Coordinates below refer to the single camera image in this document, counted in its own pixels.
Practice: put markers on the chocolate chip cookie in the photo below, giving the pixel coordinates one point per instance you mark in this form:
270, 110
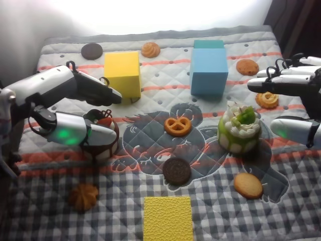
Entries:
247, 67

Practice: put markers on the yellow foam cube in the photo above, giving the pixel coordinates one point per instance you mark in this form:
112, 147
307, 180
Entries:
168, 218
123, 75

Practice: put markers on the teal foam block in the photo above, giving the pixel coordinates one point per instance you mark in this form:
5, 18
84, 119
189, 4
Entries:
208, 44

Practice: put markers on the golden swirl cookie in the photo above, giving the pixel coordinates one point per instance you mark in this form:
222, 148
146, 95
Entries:
267, 100
150, 49

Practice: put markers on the plain dark brown round cookie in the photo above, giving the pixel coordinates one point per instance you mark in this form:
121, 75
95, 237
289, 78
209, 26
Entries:
91, 51

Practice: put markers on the chocolate toy cake with strawberry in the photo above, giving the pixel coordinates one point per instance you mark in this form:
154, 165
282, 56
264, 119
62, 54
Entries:
106, 150

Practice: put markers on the grey quilt with bear print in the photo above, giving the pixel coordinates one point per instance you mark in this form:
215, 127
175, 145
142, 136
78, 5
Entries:
163, 82

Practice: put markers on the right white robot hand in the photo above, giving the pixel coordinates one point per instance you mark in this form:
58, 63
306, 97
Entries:
288, 84

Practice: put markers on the chocolate sandwich cookie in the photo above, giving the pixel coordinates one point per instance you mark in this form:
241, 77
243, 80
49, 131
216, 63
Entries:
176, 171

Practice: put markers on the plain golden round cookie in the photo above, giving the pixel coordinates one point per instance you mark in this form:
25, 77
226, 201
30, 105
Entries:
248, 185

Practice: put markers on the orange flower-shaped cookie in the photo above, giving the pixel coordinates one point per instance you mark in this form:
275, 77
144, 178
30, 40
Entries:
83, 197

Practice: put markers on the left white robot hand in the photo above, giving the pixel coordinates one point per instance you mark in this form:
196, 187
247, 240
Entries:
50, 82

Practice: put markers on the blue foam cube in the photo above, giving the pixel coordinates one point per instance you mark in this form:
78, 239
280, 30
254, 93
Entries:
208, 75

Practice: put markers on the green toy cake with kiwi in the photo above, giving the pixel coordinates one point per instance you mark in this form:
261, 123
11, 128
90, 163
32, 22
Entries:
238, 135

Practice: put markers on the orange pretzel cookie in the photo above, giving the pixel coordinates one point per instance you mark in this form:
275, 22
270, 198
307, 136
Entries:
169, 128

